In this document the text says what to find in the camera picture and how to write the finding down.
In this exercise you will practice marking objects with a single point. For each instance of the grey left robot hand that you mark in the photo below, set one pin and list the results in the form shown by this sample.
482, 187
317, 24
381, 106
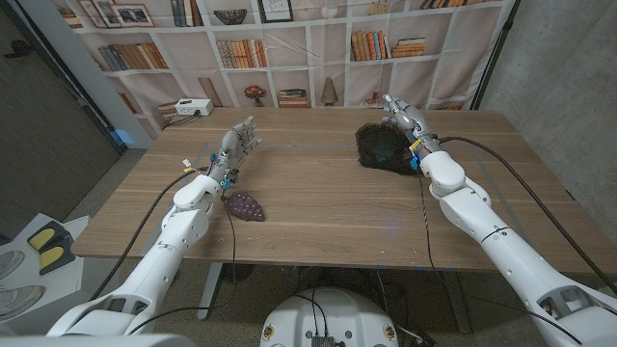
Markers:
233, 149

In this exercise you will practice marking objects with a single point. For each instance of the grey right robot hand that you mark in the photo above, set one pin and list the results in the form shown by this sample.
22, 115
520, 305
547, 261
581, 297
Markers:
412, 123

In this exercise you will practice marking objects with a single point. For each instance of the dark brown mesh netting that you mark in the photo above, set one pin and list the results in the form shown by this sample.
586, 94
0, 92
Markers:
385, 147

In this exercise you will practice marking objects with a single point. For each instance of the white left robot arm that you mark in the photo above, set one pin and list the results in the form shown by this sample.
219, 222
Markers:
169, 241

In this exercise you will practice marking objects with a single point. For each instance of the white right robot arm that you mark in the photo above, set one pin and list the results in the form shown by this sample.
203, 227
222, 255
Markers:
482, 217

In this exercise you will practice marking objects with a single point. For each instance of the white power strip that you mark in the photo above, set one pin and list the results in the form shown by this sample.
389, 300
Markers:
194, 107

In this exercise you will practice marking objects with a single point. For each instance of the purple grape bunch toy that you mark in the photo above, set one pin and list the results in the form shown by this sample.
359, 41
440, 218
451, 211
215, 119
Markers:
246, 208

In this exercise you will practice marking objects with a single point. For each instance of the printed bookshelf backdrop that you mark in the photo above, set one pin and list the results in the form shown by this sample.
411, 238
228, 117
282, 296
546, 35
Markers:
289, 72

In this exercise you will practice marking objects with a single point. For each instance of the black backdrop stand pole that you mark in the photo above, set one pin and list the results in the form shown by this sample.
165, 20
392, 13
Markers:
491, 58

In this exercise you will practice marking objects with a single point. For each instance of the black round floor object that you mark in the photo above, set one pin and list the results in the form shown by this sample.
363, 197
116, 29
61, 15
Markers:
237, 272

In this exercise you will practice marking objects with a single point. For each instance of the white table leg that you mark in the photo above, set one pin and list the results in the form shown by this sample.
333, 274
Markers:
210, 289

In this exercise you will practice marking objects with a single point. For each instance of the dark grey perforated panel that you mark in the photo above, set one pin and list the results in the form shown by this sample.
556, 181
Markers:
48, 144

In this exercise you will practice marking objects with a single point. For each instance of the grey table leg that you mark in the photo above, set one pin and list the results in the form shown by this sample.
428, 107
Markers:
457, 303

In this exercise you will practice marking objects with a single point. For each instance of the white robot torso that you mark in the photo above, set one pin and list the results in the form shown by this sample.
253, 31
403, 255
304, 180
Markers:
332, 313

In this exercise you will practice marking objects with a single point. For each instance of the yellow black foot pedal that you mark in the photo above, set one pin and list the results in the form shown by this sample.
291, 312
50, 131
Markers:
42, 237
53, 258

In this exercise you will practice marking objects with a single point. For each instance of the small grey metal hub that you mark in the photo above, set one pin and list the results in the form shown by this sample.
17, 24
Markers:
323, 342

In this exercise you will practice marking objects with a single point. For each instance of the white floor mat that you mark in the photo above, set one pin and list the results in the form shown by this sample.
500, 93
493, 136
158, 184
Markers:
58, 289

